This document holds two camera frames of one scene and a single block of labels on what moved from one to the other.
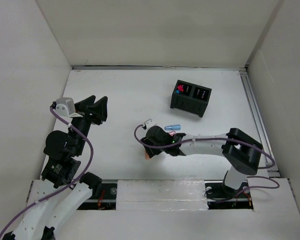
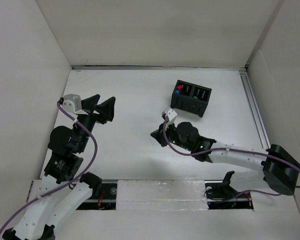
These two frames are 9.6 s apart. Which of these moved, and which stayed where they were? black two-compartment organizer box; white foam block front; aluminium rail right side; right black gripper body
Moved: right black gripper body
Stayed: black two-compartment organizer box; aluminium rail right side; white foam block front
